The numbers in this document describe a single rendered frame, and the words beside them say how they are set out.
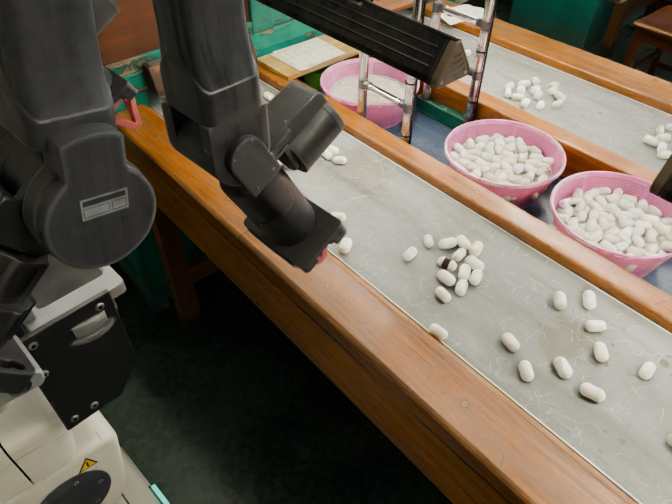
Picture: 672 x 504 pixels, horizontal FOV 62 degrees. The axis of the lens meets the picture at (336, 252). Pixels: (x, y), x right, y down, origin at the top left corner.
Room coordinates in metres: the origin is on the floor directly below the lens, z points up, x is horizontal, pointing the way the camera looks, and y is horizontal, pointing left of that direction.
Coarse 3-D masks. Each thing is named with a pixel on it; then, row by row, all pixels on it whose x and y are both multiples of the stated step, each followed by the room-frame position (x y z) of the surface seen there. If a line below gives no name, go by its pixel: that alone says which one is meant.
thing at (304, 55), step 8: (312, 40) 1.62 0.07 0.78; (320, 40) 1.62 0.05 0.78; (288, 48) 1.57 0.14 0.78; (296, 48) 1.57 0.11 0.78; (304, 48) 1.57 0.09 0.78; (312, 48) 1.57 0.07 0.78; (320, 48) 1.57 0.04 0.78; (328, 48) 1.57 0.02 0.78; (336, 48) 1.57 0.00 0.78; (280, 56) 1.52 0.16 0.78; (288, 56) 1.52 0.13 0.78; (296, 56) 1.52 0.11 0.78; (304, 56) 1.52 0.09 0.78; (312, 56) 1.52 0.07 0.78; (320, 56) 1.52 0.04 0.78; (328, 56) 1.52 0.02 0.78; (336, 56) 1.52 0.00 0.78; (288, 64) 1.47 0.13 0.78; (296, 64) 1.47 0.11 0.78; (304, 64) 1.47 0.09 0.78; (312, 64) 1.47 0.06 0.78
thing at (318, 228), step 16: (304, 208) 0.44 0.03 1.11; (320, 208) 0.46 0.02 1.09; (256, 224) 0.42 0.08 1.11; (272, 224) 0.41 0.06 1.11; (288, 224) 0.42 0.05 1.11; (304, 224) 0.43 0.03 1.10; (320, 224) 0.44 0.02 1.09; (336, 224) 0.44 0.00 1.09; (272, 240) 0.43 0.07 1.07; (288, 240) 0.43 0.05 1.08; (304, 240) 0.43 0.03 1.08; (320, 240) 0.43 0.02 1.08; (288, 256) 0.42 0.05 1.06; (304, 256) 0.41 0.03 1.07
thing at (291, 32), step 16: (448, 0) 2.06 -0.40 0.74; (272, 32) 1.56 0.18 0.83; (288, 32) 1.60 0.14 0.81; (304, 32) 1.63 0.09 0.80; (320, 32) 1.67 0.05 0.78; (256, 48) 1.52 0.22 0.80; (272, 48) 1.56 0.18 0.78; (128, 80) 1.28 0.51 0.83; (144, 80) 1.30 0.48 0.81; (144, 96) 1.30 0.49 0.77; (160, 96) 1.36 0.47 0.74; (144, 240) 1.25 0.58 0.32; (128, 256) 1.34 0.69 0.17; (144, 256) 1.24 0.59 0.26; (192, 256) 1.34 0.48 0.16; (128, 272) 1.34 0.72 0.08; (144, 272) 1.23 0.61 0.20; (160, 272) 1.26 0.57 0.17; (144, 288) 1.24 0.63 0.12; (160, 288) 1.25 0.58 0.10; (160, 304) 1.24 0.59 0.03
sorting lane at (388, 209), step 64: (320, 192) 0.95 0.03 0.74; (384, 192) 0.95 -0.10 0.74; (384, 256) 0.75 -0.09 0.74; (448, 256) 0.75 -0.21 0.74; (512, 256) 0.75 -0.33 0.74; (448, 320) 0.60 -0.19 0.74; (512, 320) 0.60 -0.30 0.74; (576, 320) 0.60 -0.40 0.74; (640, 320) 0.60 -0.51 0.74; (512, 384) 0.47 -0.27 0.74; (576, 384) 0.47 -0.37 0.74; (640, 384) 0.47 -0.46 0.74; (576, 448) 0.37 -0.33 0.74; (640, 448) 0.37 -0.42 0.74
